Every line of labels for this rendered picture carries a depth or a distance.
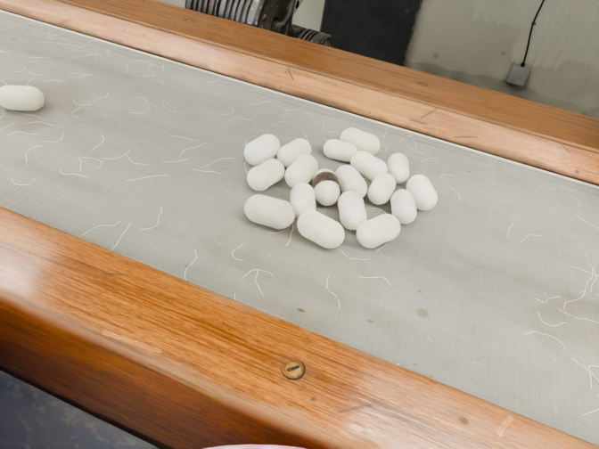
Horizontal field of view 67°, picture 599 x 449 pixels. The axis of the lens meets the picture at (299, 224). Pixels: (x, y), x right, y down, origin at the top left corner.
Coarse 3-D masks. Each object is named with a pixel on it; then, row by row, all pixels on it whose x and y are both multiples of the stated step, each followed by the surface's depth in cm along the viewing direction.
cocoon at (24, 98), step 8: (0, 88) 39; (8, 88) 39; (16, 88) 39; (24, 88) 39; (32, 88) 40; (0, 96) 39; (8, 96) 39; (16, 96) 39; (24, 96) 39; (32, 96) 40; (40, 96) 40; (0, 104) 40; (8, 104) 39; (16, 104) 39; (24, 104) 40; (32, 104) 40; (40, 104) 40
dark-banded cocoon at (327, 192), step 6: (324, 168) 36; (312, 180) 37; (318, 186) 35; (324, 186) 35; (330, 186) 35; (336, 186) 35; (318, 192) 35; (324, 192) 35; (330, 192) 35; (336, 192) 35; (318, 198) 35; (324, 198) 35; (330, 198) 35; (336, 198) 35; (324, 204) 35; (330, 204) 35
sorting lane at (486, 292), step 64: (0, 64) 47; (64, 64) 49; (128, 64) 51; (0, 128) 38; (64, 128) 39; (128, 128) 41; (192, 128) 42; (256, 128) 44; (320, 128) 45; (384, 128) 47; (0, 192) 32; (64, 192) 33; (128, 192) 34; (192, 192) 35; (256, 192) 36; (448, 192) 40; (512, 192) 41; (576, 192) 42; (128, 256) 29; (192, 256) 30; (256, 256) 31; (320, 256) 32; (384, 256) 32; (448, 256) 33; (512, 256) 34; (576, 256) 35; (320, 320) 27; (384, 320) 28; (448, 320) 29; (512, 320) 29; (576, 320) 30; (448, 384) 25; (512, 384) 26; (576, 384) 26
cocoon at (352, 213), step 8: (344, 192) 35; (352, 192) 34; (344, 200) 34; (352, 200) 34; (360, 200) 34; (344, 208) 33; (352, 208) 33; (360, 208) 33; (344, 216) 33; (352, 216) 33; (360, 216) 33; (344, 224) 33; (352, 224) 33
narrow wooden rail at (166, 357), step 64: (0, 256) 25; (64, 256) 25; (0, 320) 24; (64, 320) 22; (128, 320) 23; (192, 320) 23; (256, 320) 24; (64, 384) 26; (128, 384) 23; (192, 384) 21; (256, 384) 21; (320, 384) 21; (384, 384) 22; (192, 448) 25; (320, 448) 20; (384, 448) 19; (448, 448) 20; (512, 448) 20; (576, 448) 21
